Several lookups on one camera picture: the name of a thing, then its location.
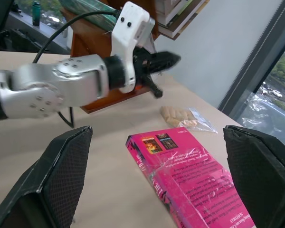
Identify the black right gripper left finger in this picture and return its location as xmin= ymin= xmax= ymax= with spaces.
xmin=0 ymin=125 xmax=94 ymax=228

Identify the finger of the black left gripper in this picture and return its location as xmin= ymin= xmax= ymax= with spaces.
xmin=143 ymin=74 xmax=163 ymax=99
xmin=147 ymin=50 xmax=182 ymax=75

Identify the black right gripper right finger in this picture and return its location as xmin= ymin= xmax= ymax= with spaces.
xmin=222 ymin=124 xmax=285 ymax=228

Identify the white paged book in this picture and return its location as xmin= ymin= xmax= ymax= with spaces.
xmin=154 ymin=0 xmax=200 ymax=26

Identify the wooden bookshelf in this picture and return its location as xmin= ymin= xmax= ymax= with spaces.
xmin=60 ymin=7 xmax=162 ymax=114

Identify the pink paperback book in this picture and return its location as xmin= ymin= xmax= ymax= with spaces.
xmin=125 ymin=128 xmax=256 ymax=228

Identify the green book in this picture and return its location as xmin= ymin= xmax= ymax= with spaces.
xmin=58 ymin=0 xmax=121 ymax=32

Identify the clear bag of snacks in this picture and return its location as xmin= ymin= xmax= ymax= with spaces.
xmin=159 ymin=106 xmax=219 ymax=133

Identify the stack of books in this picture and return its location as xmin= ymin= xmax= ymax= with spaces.
xmin=157 ymin=0 xmax=211 ymax=39

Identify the green water bottle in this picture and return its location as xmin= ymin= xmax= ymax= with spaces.
xmin=32 ymin=0 xmax=41 ymax=27

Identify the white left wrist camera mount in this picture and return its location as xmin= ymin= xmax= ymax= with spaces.
xmin=110 ymin=1 xmax=156 ymax=94

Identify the dark window frame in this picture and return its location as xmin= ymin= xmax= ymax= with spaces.
xmin=217 ymin=0 xmax=285 ymax=117

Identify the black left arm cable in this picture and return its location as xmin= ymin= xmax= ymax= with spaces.
xmin=32 ymin=9 xmax=121 ymax=129

